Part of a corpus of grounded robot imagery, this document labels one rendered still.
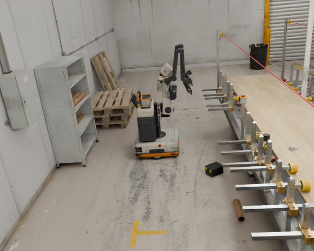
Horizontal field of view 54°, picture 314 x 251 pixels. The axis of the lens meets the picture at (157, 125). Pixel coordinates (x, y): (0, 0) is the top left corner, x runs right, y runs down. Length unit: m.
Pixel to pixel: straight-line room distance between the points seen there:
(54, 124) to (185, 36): 6.72
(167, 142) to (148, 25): 6.40
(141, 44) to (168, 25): 1.06
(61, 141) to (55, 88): 0.82
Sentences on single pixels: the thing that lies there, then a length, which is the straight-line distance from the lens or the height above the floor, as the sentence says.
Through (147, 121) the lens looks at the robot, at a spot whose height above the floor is 0.62.
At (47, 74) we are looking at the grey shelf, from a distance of 4.49.
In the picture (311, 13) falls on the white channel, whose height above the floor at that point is 1.95.
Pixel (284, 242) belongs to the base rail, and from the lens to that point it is 2.38.
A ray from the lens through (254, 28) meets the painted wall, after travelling 10.78.
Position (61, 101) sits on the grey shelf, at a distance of 4.54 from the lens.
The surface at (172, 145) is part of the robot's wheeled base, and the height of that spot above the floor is 0.23.
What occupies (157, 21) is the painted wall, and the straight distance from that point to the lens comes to 10.45.
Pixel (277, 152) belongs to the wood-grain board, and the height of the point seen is 0.90.
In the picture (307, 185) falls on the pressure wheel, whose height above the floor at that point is 0.96.
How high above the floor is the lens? 2.29
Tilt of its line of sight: 22 degrees down
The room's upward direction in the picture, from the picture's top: 5 degrees counter-clockwise
